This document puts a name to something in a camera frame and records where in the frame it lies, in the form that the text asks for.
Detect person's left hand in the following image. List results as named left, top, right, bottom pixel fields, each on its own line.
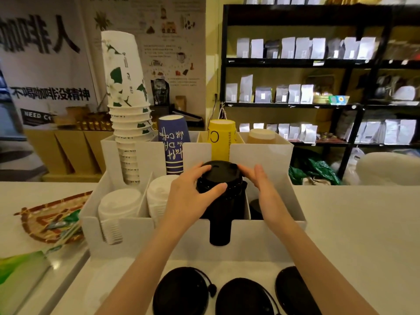
left=163, top=162, right=228, bottom=227

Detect person's right hand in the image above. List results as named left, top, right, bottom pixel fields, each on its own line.
left=236, top=164, right=295, bottom=230

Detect tall stack of black lids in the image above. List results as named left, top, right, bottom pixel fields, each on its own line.
left=196, top=160, right=248, bottom=247

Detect person's left forearm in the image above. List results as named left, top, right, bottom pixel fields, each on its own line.
left=95, top=221, right=197, bottom=315

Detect person's right forearm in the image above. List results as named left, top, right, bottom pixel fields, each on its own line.
left=266, top=218, right=379, bottom=315

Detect stack of brown paper cups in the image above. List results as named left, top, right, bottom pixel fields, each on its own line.
left=246, top=128, right=277, bottom=145

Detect stack of yellow paper cups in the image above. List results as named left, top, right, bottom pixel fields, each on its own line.
left=207, top=119, right=237, bottom=163

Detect stack of white cup lids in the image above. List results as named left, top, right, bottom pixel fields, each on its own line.
left=98, top=188, right=142, bottom=246
left=146, top=174, right=180, bottom=227

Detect row of small silver bags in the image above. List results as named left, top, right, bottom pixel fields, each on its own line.
left=238, top=122, right=318, bottom=144

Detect stack of blue paper cups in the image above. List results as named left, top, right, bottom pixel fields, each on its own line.
left=158, top=115, right=191, bottom=176

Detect white cup organizer box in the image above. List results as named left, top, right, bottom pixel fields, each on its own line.
left=80, top=130, right=308, bottom=261

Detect green plastic bag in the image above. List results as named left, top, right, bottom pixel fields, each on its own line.
left=288, top=158, right=342, bottom=186

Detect row of labelled silver bags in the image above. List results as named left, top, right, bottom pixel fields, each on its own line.
left=225, top=74, right=315, bottom=105

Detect white plastic bag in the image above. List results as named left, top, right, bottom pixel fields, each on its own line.
left=331, top=147, right=365, bottom=186

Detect single black cup lid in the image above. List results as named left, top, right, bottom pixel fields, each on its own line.
left=275, top=266, right=322, bottom=315
left=215, top=277, right=281, bottom=315
left=152, top=266, right=217, bottom=315

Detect black coffee bag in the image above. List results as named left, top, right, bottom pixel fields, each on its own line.
left=151, top=79, right=170, bottom=107

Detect row of gold packets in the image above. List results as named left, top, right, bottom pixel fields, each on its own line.
left=76, top=120, right=114, bottom=131

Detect row of tall silver bags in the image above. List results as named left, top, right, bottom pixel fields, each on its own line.
left=236, top=36, right=377, bottom=60

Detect stack of white green-print cups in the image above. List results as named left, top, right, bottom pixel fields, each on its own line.
left=101, top=30, right=155, bottom=186

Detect cardboard display stand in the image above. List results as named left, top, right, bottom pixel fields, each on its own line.
left=24, top=127, right=115, bottom=183

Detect row of wide silver bags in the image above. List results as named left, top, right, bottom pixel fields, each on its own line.
left=344, top=119, right=417, bottom=145

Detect green sachets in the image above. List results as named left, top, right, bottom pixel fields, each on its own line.
left=45, top=209, right=83, bottom=241

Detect illustrated white poster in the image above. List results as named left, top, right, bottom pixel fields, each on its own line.
left=80, top=0, right=207, bottom=119

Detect black metal shelf unit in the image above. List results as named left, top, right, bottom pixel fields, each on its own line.
left=219, top=3, right=420, bottom=181

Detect woven bamboo tray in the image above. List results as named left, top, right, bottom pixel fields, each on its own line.
left=14, top=190, right=93, bottom=244

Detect black sign board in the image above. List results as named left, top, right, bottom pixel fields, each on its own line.
left=20, top=108, right=55, bottom=127

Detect white poster with black characters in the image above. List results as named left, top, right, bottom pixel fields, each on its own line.
left=0, top=0, right=100, bottom=129

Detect green and white booklet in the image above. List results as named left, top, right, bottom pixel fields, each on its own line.
left=0, top=250, right=52, bottom=315

